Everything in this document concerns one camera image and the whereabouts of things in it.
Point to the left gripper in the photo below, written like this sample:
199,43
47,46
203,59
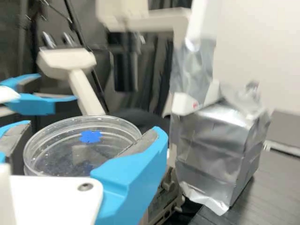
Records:
8,93

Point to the cream microscope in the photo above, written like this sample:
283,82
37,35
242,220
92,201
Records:
68,62

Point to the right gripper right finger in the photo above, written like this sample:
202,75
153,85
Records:
136,178

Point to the petri dish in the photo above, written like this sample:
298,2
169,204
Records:
70,143

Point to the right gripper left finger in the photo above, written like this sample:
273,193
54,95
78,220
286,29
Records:
16,140

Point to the white pipette stand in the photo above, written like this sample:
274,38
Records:
211,145

